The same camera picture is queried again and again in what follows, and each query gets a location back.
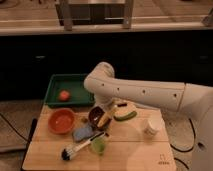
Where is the yellow banana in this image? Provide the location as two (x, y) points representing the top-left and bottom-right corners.
(97, 107), (117, 128)

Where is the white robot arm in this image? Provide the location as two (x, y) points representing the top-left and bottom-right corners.
(84, 62), (213, 171)

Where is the purple bowl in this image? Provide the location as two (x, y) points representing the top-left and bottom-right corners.
(88, 106), (111, 131)

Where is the orange bowl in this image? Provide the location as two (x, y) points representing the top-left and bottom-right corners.
(48, 108), (75, 134)

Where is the green cucumber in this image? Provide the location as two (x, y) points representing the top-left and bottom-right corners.
(113, 111), (137, 122)

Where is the green small cup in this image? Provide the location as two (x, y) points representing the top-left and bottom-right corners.
(90, 137), (106, 155)

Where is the blue cloth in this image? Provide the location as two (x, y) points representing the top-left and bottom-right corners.
(72, 123), (97, 142)

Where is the orange fruit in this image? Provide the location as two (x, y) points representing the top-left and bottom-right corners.
(58, 90), (70, 101)

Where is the green plastic tray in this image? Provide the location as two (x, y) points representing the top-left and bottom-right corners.
(44, 74), (94, 108)

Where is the white cup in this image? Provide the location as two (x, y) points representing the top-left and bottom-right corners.
(144, 119), (163, 136)

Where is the dish brush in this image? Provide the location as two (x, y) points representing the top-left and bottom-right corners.
(61, 132), (109, 161)

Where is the black cable right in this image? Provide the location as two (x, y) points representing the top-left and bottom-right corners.
(169, 118), (201, 171)

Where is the black cable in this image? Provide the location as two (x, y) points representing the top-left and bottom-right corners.
(0, 113), (29, 143)
(169, 118), (201, 171)

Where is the black cable left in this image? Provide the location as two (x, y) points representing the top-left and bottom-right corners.
(0, 113), (29, 143)

